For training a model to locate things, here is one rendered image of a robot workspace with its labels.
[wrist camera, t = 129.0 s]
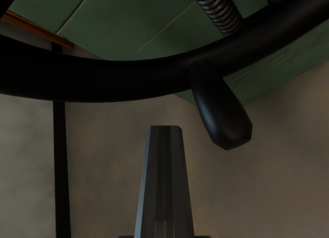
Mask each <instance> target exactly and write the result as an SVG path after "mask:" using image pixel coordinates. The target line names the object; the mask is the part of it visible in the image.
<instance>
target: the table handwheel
mask: <svg viewBox="0 0 329 238"><path fill-rule="evenodd" d="M13 1H14V0H0V19H1V18H2V16H3V15H4V14H5V12H6V11H7V9H8V8H9V7H10V5H11V4H12V3H13ZM327 19H329V0H284V1H283V2H281V3H280V4H278V5H277V6H276V7H274V8H273V9H271V10H270V11H268V12H267V13H265V14H264V15H262V16H261V17H259V18H258V19H256V20H255V21H253V22H251V23H250V24H248V25H246V26H245V27H243V28H241V29H239V30H237V31H236V32H234V33H232V34H230V35H228V36H226V37H224V38H221V39H219V40H217V41H215V42H212V43H210V44H208V45H205V46H202V47H200V48H196V49H193V50H190V51H187V52H183V53H180V54H176V55H172V56H167V57H162V58H156V59H147V60H135V61H114V60H99V59H92V58H84V57H78V56H73V55H68V54H63V53H59V52H55V51H51V50H48V49H44V48H40V47H36V46H33V45H30V44H27V43H24V42H21V41H18V40H15V39H13V38H10V37H7V36H4V35H2V34H0V94H3V95H10V96H17V97H24V98H31V99H40V100H49V101H61V102H80V103H105V102H123V101H133V100H141V99H148V98H154V97H160V96H164V95H170V94H174V93H178V92H182V91H186V90H189V89H191V86H190V82H189V79H188V76H187V72H186V71H187V68H188V67H189V65H190V64H192V63H193V62H195V61H197V60H199V59H207V60H208V61H209V62H210V64H211V65H212V67H213V68H214V69H215V70H216V71H217V72H218V73H219V75H220V76H221V77H222V78H223V77H226V76H228V75H230V74H233V73H235V72H237V71H240V70H242V69H244V68H246V67H248V66H250V65H252V64H254V63H256V62H258V61H260V60H262V59H264V58H266V57H267V56H269V55H271V54H273V53H275V52H276V51H278V50H280V49H282V48H283V47H285V46H287V45H289V44H290V43H292V42H294V41H295V40H297V39H299V38H300V37H302V36H303V35H305V34H307V33H308V32H310V31H311V30H313V29H314V28H316V27H317V26H319V25H320V24H322V23H323V22H325V21H326V20H327Z"/></svg>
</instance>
